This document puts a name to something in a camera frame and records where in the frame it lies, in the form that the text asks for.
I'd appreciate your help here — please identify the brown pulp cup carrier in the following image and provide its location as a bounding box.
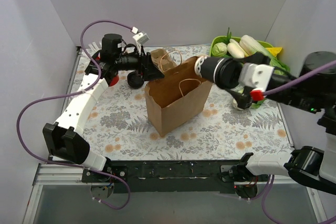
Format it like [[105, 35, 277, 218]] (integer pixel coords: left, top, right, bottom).
[[150, 49, 177, 72]]

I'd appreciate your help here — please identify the black plastic cup lids stack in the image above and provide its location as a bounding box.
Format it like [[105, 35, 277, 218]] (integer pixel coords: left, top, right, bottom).
[[127, 72, 144, 89]]

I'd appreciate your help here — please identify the brown paper bag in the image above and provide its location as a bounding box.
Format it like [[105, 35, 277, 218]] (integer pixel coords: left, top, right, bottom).
[[144, 56, 212, 137]]

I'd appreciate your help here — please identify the black takeout coffee cup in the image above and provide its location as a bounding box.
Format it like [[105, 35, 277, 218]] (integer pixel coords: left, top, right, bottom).
[[194, 57, 243, 89]]

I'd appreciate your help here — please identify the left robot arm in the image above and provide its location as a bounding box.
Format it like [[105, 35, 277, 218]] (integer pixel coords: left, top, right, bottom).
[[43, 33, 164, 182]]

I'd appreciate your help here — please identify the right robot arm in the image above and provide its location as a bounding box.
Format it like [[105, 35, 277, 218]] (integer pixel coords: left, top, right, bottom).
[[228, 51, 335, 195]]

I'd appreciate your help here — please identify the small bok choy toy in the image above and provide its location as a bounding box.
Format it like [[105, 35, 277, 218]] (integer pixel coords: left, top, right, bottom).
[[232, 98, 266, 111]]

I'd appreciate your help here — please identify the red plastic straw cup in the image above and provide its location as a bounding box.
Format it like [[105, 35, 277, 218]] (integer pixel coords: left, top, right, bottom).
[[109, 75, 119, 87]]

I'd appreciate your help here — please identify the white radish toy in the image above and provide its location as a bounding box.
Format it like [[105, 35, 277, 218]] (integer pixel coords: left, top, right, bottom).
[[227, 39, 245, 59]]

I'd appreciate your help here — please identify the napa cabbage toy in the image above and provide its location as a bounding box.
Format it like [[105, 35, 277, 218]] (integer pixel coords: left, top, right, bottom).
[[239, 35, 290, 72]]

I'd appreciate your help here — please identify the round green cabbage toy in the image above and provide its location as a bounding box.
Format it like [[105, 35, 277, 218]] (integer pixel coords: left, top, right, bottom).
[[211, 42, 227, 57]]

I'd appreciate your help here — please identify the yellow pepper toy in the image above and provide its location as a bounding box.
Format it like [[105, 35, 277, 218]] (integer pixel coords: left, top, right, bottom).
[[266, 47, 282, 58]]

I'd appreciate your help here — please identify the white wrapped straws bundle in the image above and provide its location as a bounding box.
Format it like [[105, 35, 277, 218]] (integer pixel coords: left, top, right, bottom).
[[89, 41, 102, 51]]

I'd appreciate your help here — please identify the green vegetable tray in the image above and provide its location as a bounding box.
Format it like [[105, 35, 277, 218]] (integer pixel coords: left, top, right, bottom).
[[209, 36, 273, 57]]

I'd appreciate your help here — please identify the floral patterned table mat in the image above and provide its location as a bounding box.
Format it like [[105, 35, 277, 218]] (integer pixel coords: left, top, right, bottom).
[[67, 46, 294, 161]]

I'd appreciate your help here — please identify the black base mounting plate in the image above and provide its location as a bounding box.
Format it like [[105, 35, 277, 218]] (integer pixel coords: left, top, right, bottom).
[[81, 160, 255, 194]]

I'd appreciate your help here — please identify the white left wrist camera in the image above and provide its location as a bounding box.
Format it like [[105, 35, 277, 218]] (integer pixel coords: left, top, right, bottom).
[[133, 32, 150, 52]]

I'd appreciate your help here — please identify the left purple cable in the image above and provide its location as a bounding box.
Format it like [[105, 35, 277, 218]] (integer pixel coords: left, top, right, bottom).
[[16, 19, 139, 211]]

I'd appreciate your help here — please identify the purple cable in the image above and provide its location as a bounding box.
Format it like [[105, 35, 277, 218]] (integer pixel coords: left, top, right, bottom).
[[16, 19, 139, 211], [249, 59, 336, 224]]

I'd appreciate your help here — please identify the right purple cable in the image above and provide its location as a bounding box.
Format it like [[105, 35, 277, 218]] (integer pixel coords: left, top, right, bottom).
[[249, 59, 336, 224]]

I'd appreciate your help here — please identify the aluminium frame rail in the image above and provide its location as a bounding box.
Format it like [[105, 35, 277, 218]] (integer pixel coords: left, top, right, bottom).
[[24, 164, 327, 223]]

